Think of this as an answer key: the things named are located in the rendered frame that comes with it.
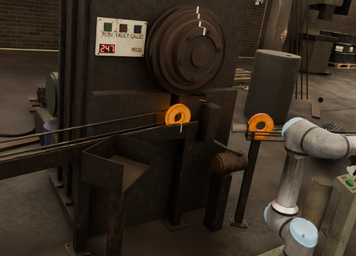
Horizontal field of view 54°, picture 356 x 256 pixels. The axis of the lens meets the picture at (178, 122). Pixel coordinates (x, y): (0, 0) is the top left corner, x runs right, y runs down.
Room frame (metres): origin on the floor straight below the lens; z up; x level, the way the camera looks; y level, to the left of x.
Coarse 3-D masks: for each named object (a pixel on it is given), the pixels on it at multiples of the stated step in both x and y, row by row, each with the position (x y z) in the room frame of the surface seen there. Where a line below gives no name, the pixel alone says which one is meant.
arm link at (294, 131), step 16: (288, 128) 1.36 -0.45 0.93; (304, 128) 1.30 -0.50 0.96; (288, 144) 1.34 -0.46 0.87; (288, 160) 1.34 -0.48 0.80; (304, 160) 1.33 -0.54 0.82; (288, 176) 1.33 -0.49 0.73; (288, 192) 1.32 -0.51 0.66; (272, 208) 1.35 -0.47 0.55; (288, 208) 1.32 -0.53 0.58; (272, 224) 1.33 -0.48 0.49
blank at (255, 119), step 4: (256, 116) 2.02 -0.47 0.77; (260, 116) 2.02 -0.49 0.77; (264, 116) 2.02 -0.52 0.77; (268, 116) 2.03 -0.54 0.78; (252, 120) 2.02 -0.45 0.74; (256, 120) 2.02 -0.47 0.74; (260, 120) 2.02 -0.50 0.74; (264, 120) 2.02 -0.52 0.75; (268, 120) 2.03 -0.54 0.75; (272, 120) 2.03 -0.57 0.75; (252, 124) 2.02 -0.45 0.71; (256, 124) 2.02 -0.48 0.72; (268, 124) 2.03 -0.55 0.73; (272, 124) 2.03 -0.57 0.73; (248, 128) 2.02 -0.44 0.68; (252, 128) 2.02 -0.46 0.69; (264, 128) 2.04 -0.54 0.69; (268, 128) 2.03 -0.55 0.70; (272, 128) 2.03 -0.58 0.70; (256, 136) 2.02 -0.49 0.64; (260, 136) 2.02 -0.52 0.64; (264, 136) 2.02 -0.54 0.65
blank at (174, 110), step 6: (174, 108) 1.85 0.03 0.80; (180, 108) 1.88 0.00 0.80; (186, 108) 1.90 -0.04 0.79; (168, 114) 1.84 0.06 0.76; (174, 114) 1.86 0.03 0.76; (186, 114) 1.90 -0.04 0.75; (168, 120) 1.84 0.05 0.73; (174, 120) 1.86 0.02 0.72; (180, 120) 1.91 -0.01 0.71; (186, 120) 1.91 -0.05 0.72
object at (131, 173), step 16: (96, 144) 1.41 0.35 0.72; (112, 144) 1.53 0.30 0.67; (128, 144) 1.54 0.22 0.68; (144, 144) 1.51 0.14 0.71; (96, 160) 1.29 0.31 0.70; (112, 160) 1.50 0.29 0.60; (128, 160) 1.52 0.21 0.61; (144, 160) 1.50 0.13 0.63; (96, 176) 1.29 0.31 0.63; (112, 176) 1.26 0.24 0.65; (128, 176) 1.38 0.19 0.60; (112, 192) 1.40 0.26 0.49; (112, 208) 1.40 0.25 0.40; (112, 224) 1.40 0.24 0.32; (112, 240) 1.40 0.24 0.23
